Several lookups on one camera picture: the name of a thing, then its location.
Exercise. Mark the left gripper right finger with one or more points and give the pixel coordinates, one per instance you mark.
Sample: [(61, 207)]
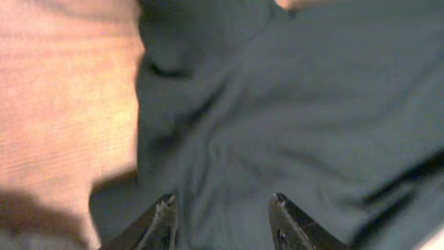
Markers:
[(293, 229)]

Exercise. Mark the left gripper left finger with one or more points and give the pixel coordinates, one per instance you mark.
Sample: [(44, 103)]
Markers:
[(156, 229)]

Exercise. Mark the black t-shirt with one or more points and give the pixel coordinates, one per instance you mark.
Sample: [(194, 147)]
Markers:
[(338, 105)]

